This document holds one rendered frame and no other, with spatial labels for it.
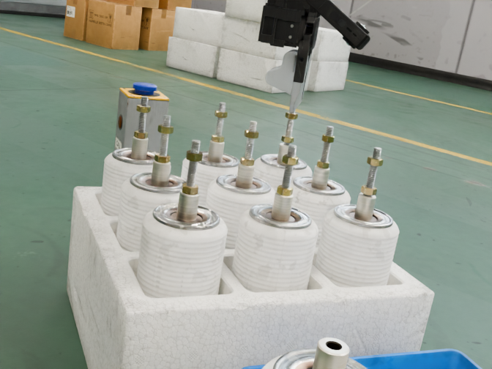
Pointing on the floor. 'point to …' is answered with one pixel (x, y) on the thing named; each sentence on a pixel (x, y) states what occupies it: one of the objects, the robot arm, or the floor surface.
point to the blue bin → (413, 360)
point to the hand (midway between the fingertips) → (297, 103)
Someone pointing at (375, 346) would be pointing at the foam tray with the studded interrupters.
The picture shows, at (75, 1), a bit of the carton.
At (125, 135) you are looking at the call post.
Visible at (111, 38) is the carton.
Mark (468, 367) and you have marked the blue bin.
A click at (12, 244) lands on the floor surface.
